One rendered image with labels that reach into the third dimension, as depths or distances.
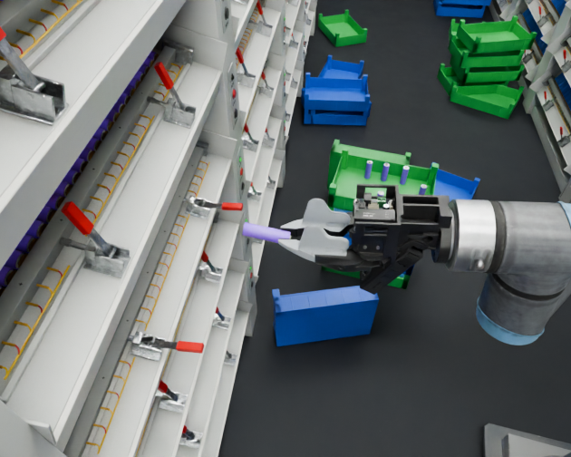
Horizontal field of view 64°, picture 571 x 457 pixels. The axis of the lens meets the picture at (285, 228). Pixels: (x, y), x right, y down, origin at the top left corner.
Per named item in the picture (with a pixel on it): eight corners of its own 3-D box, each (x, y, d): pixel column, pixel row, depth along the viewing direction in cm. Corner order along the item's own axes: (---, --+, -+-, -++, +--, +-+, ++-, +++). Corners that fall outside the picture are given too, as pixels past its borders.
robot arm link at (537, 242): (589, 299, 55) (625, 240, 49) (481, 293, 57) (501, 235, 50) (566, 245, 62) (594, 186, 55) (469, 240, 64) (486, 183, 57)
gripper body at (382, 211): (351, 181, 58) (450, 184, 56) (349, 228, 64) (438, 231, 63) (349, 225, 53) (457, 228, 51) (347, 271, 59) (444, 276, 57)
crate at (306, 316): (369, 334, 146) (362, 312, 151) (379, 298, 131) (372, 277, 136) (276, 346, 143) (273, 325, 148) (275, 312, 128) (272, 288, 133)
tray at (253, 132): (277, 82, 156) (289, 44, 146) (243, 208, 116) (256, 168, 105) (220, 63, 153) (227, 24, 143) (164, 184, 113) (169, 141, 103)
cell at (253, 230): (245, 220, 61) (292, 230, 61) (245, 223, 63) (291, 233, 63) (242, 233, 61) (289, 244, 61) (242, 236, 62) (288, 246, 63)
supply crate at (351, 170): (432, 182, 146) (439, 163, 141) (427, 228, 134) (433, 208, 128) (341, 165, 152) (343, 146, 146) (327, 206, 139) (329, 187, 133)
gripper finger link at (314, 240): (275, 215, 58) (349, 213, 57) (279, 246, 62) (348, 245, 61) (273, 232, 55) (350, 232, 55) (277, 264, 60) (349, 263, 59)
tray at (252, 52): (277, 25, 142) (289, -20, 131) (237, 146, 101) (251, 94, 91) (213, 4, 139) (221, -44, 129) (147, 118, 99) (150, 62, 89)
